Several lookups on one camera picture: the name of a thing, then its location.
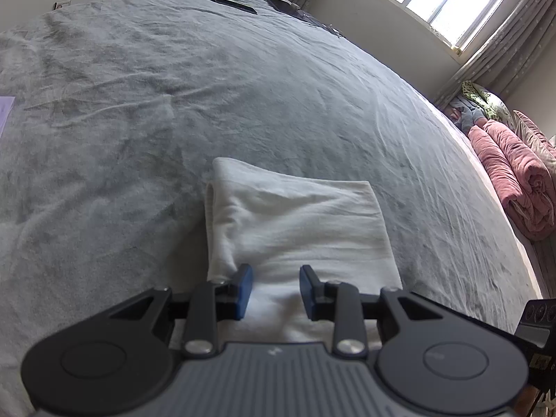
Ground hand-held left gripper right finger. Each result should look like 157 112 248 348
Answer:
300 264 448 355

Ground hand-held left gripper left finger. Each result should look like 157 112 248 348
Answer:
104 263 254 354

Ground white shorts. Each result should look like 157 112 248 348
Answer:
167 156 404 348

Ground grey folded clothes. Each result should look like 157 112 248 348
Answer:
447 96 485 131

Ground pink folded quilt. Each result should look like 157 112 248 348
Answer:
468 119 556 240

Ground grey bed blanket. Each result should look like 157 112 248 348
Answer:
0 0 543 417

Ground beige pillow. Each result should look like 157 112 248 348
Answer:
513 111 556 170

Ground dark object on bed edge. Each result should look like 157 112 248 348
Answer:
300 9 344 38

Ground black flat device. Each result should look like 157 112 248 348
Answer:
213 0 258 15
263 0 300 14

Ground purple folded shorts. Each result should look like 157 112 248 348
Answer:
0 96 16 133

